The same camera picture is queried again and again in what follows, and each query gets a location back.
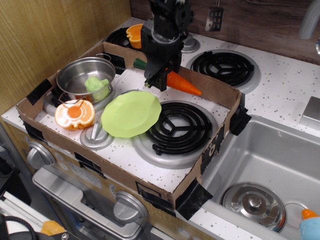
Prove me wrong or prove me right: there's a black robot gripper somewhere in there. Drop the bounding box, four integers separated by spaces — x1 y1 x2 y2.
141 18 185 92

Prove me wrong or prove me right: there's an orange toy carrot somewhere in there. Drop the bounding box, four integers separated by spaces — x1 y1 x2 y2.
133 58 202 96

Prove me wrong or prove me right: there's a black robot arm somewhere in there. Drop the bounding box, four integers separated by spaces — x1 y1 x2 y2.
140 0 195 92

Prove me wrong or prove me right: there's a light green plastic plate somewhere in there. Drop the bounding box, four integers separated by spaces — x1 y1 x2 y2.
101 91 162 138

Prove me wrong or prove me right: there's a black front right burner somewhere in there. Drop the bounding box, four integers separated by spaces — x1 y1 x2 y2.
146 101 213 155

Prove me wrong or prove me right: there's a grey stovetop knob back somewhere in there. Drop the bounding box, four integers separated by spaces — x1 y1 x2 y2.
181 34 201 54

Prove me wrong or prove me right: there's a grey stovetop knob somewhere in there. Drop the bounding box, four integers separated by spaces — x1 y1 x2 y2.
80 122 114 150
181 34 201 54

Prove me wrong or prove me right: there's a green toy lettuce piece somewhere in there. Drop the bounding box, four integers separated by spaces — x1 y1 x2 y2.
84 76 110 102

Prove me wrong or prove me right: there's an orange toy pumpkin half back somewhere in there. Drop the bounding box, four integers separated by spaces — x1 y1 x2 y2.
125 23 143 49

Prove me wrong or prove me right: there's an orange toy pumpkin half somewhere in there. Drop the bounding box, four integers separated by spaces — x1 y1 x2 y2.
125 23 143 49
54 99 96 130

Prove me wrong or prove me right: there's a black back right burner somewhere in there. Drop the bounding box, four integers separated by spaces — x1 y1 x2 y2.
190 51 255 87

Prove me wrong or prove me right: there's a grey stovetop knob front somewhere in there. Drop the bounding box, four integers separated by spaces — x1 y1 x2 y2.
80 122 114 150

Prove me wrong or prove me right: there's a small steel pot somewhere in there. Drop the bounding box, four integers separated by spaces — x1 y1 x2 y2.
56 56 116 104

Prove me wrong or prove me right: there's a hanging metal spatula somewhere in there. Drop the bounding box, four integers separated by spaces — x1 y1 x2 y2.
205 0 224 32

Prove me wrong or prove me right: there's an orange toy pumpkin half front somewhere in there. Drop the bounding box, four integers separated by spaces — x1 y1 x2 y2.
54 99 96 130

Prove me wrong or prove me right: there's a brown cardboard fence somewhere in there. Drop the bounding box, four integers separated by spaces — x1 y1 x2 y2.
15 41 252 221

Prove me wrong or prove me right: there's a black front left burner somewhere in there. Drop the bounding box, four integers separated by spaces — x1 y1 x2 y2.
51 86 67 108

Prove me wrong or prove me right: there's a grey oven knob right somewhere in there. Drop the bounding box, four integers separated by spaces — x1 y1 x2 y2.
113 190 148 224

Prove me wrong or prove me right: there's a grey oven knob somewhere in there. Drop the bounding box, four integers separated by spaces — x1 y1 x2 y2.
113 190 148 224
26 141 56 170

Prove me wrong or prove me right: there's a grey toy sink basin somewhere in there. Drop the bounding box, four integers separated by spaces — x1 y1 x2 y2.
201 115 320 240

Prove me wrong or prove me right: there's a grey oven knob left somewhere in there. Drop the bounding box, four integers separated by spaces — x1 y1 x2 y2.
26 141 56 170

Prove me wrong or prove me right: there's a steel pot lid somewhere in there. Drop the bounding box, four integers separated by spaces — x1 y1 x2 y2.
220 182 287 233

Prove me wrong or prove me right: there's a grey toy faucet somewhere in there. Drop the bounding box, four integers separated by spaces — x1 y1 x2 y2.
298 0 320 40

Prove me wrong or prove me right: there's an orange cloth scrap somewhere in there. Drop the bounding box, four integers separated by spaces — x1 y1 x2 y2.
40 220 66 236

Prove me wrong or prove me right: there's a blue orange toy bottle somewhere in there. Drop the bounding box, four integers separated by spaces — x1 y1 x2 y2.
299 208 320 240

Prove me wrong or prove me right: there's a silver oven door handle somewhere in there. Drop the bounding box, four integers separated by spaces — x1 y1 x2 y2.
32 168 143 240

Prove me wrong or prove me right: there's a grey faucet handle block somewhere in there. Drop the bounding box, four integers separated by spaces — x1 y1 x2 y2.
299 96 320 131

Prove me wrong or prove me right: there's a black cable bottom left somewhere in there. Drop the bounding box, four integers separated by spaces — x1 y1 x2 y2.
4 215 38 240

